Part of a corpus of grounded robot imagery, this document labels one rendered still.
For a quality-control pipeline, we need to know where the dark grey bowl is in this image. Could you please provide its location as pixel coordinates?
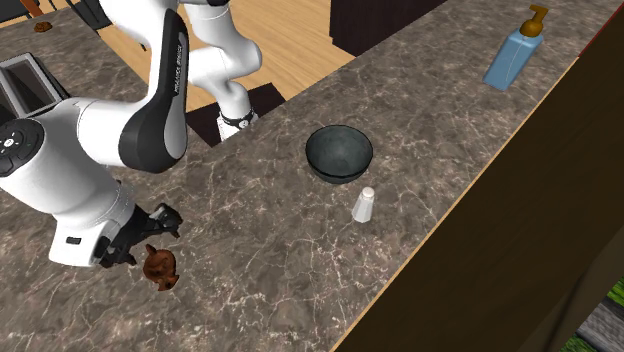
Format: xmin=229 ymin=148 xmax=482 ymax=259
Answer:
xmin=304 ymin=124 xmax=375 ymax=185

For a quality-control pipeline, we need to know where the brown dog figure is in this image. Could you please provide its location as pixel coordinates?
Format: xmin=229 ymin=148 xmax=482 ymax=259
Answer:
xmin=141 ymin=243 xmax=181 ymax=293

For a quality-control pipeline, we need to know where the dark robot stand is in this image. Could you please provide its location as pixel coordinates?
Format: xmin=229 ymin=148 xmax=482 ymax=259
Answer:
xmin=185 ymin=82 xmax=287 ymax=148

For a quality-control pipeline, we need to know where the white salt shaker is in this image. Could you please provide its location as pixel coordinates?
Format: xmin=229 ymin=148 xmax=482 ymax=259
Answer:
xmin=350 ymin=186 xmax=377 ymax=224

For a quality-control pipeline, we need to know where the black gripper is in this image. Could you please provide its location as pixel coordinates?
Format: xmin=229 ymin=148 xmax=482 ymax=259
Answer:
xmin=94 ymin=203 xmax=184 ymax=270

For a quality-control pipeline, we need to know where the blue soap dispenser bottle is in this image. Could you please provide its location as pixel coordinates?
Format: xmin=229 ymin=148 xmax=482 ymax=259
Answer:
xmin=481 ymin=4 xmax=550 ymax=93

